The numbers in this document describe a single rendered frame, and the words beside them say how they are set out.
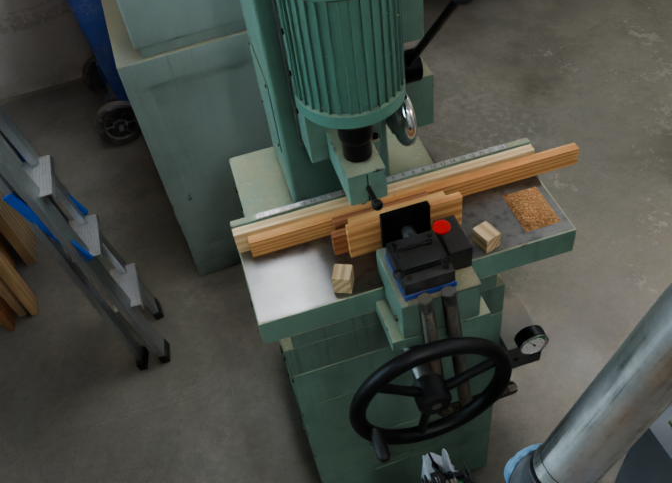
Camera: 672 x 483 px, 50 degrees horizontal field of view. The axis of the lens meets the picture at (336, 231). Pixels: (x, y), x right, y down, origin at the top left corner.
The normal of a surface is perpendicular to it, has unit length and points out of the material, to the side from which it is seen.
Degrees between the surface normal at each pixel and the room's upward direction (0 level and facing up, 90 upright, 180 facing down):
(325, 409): 90
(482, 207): 0
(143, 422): 0
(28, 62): 90
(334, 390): 90
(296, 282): 0
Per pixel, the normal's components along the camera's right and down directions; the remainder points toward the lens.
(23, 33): 0.32, 0.68
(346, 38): 0.09, 0.73
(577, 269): -0.11, -0.67
